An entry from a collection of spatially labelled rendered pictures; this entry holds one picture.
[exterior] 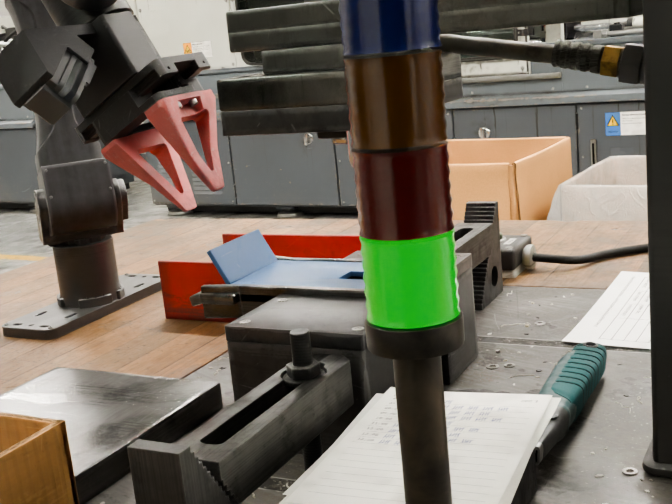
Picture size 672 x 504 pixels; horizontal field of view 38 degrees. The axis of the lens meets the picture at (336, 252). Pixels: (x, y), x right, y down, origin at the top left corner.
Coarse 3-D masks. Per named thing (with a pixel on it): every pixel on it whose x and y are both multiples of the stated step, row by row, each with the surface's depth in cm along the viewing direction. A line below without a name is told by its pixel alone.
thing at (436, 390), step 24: (384, 336) 38; (408, 336) 37; (432, 336) 37; (456, 336) 38; (408, 360) 39; (432, 360) 39; (408, 384) 39; (432, 384) 39; (408, 408) 39; (432, 408) 39; (408, 432) 39; (432, 432) 39; (408, 456) 40; (432, 456) 40; (408, 480) 40; (432, 480) 40
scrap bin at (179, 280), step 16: (224, 240) 105; (272, 240) 102; (288, 240) 101; (304, 240) 100; (320, 240) 99; (336, 240) 98; (352, 240) 98; (288, 256) 102; (304, 256) 101; (320, 256) 100; (336, 256) 99; (160, 272) 95; (176, 272) 94; (192, 272) 93; (208, 272) 92; (176, 288) 95; (192, 288) 94; (176, 304) 95; (208, 320) 94; (224, 320) 93
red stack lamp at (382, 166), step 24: (432, 144) 37; (360, 168) 37; (384, 168) 36; (408, 168) 36; (432, 168) 36; (360, 192) 37; (384, 192) 36; (408, 192) 36; (432, 192) 36; (360, 216) 38; (384, 216) 37; (408, 216) 36; (432, 216) 37; (384, 240) 37
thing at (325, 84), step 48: (336, 0) 60; (480, 0) 56; (528, 0) 55; (576, 0) 54; (624, 0) 52; (240, 48) 64; (288, 48) 61; (336, 48) 60; (240, 96) 61; (288, 96) 59; (336, 96) 58
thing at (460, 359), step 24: (240, 360) 63; (264, 360) 62; (288, 360) 61; (360, 360) 59; (384, 360) 61; (456, 360) 73; (240, 384) 63; (360, 384) 59; (384, 384) 61; (360, 408) 59; (336, 432) 61
